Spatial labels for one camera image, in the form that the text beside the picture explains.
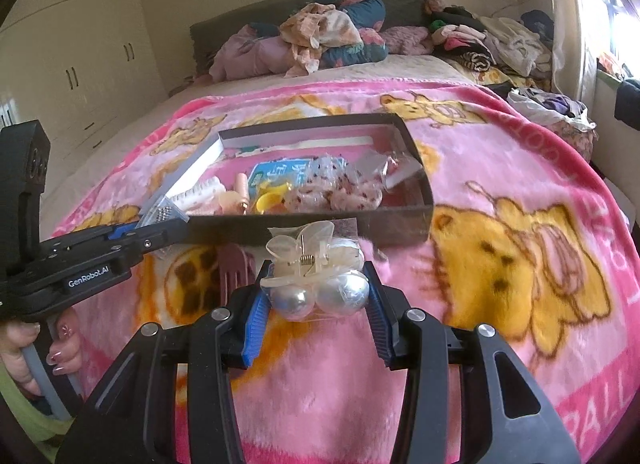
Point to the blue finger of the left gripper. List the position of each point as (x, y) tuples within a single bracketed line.
[(122, 230)]

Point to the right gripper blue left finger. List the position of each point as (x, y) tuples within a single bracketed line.
[(130, 415)]

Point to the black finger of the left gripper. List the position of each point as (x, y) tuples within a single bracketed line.
[(128, 251)]

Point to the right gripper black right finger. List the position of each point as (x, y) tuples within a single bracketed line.
[(505, 416)]

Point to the beige wooden hair clip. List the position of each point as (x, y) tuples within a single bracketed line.
[(237, 200)]

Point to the pearl clear claw clip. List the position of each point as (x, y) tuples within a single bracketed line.
[(315, 273)]

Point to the maroon banana hair clip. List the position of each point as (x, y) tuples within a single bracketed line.
[(236, 269)]

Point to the left hand painted nails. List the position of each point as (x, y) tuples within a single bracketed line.
[(64, 355)]

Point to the pink bear print blanket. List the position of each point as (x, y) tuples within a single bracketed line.
[(524, 237)]

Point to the blue card packet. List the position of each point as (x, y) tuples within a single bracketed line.
[(288, 170)]

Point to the cream built-in wardrobe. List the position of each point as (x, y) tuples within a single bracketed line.
[(84, 69)]

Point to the pink pajama pillow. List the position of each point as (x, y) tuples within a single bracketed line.
[(255, 50)]

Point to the red jewel in plastic bag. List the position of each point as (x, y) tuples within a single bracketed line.
[(387, 170)]

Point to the peach floral cloth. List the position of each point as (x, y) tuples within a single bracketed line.
[(311, 31)]

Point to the laundry basket with clothes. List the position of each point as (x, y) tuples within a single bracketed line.
[(559, 114)]

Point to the dark floral rolled quilt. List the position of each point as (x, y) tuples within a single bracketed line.
[(368, 17)]

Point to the dark bag on windowsill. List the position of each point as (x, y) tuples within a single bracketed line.
[(627, 103)]

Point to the green padded headboard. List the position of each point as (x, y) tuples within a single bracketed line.
[(209, 35)]

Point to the pile of clothes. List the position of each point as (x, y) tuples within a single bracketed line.
[(487, 51)]

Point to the cream curtain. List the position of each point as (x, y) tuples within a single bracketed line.
[(574, 60)]

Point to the yellow ring toy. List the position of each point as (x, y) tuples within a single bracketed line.
[(270, 197)]

